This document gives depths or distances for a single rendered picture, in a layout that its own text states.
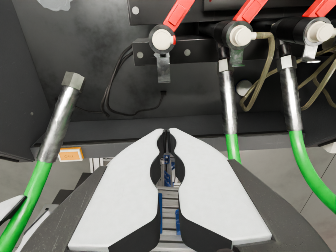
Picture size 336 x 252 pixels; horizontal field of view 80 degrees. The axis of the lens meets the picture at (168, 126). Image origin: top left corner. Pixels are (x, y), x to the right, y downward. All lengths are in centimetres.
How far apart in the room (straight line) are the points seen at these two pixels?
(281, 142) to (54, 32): 57
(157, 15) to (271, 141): 36
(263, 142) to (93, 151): 38
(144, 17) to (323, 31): 23
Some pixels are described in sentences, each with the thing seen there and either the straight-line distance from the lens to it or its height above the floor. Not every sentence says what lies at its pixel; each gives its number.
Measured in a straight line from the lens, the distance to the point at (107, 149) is 48.
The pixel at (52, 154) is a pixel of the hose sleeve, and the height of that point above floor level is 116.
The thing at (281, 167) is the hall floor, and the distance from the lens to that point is 201.
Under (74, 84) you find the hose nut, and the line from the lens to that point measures 24.
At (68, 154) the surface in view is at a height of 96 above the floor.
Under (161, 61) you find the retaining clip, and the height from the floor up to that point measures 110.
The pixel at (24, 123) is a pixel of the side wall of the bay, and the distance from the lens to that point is 54.
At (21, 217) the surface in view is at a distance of 24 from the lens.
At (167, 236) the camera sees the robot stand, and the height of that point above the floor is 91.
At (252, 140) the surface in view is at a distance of 49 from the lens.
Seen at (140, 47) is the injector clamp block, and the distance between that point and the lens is 36.
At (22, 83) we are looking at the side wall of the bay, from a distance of 55.
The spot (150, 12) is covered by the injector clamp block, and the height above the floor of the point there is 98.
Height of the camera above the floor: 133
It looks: 62 degrees down
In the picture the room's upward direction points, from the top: 177 degrees clockwise
